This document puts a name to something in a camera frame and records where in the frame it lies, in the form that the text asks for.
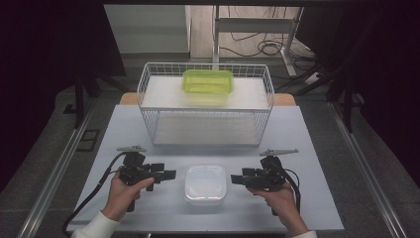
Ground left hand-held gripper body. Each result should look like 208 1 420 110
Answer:
116 144 157 192

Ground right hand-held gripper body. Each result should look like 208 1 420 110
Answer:
252 148 300 192

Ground clear plastic food container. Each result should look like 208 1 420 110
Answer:
183 164 229 207

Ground white wire shelf rack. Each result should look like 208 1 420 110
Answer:
136 61 275 149

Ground green lidded food container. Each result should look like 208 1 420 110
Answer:
180 68 236 107

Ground person's left hand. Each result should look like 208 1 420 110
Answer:
101 172 156 222

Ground person's right hand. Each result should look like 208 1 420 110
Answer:
247 180 310 237

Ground black floor plate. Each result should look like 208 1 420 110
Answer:
75 129 101 154

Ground wooden table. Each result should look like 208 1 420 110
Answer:
118 91 297 107

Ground black metal stand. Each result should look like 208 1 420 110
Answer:
274 60 365 134
72 63 129 130

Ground white power strip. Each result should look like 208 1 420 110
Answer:
303 71 324 86

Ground white cabinet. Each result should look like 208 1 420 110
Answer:
103 3 193 56

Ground dark curtain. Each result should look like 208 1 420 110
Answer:
0 0 127 193
294 0 420 187

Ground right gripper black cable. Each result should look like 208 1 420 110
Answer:
270 161 302 217

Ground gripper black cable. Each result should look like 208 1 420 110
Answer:
61 151 129 238
270 161 302 217

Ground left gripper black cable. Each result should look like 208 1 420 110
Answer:
61 151 129 238

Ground aluminium floor rail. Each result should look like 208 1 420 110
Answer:
328 100 408 238
15 98 97 238

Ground black floor cables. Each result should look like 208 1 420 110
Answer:
219 5 319 72

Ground white metal desk frame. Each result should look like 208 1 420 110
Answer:
211 4 305 78

